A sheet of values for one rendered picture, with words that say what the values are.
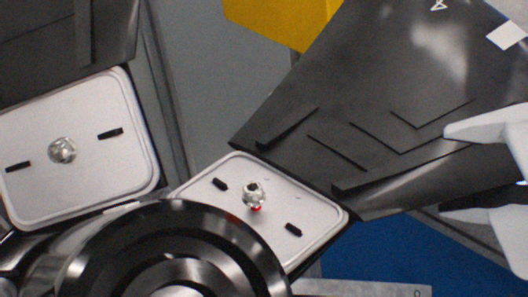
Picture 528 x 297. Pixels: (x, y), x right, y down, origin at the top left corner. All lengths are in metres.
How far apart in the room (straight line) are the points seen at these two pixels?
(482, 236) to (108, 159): 0.59
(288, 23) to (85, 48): 0.50
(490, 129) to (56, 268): 0.23
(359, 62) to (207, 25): 0.92
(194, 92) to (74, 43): 1.09
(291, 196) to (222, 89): 1.09
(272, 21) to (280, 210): 0.47
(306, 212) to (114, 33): 0.14
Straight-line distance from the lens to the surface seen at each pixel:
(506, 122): 0.45
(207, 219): 0.38
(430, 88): 0.54
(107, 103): 0.41
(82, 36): 0.41
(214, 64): 1.51
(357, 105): 0.52
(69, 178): 0.43
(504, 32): 0.62
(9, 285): 0.38
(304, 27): 0.87
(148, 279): 0.37
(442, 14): 0.61
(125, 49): 0.40
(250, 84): 1.61
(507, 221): 0.51
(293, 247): 0.44
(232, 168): 0.49
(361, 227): 1.11
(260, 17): 0.91
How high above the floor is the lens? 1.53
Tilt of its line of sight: 43 degrees down
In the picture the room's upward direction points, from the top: 9 degrees counter-clockwise
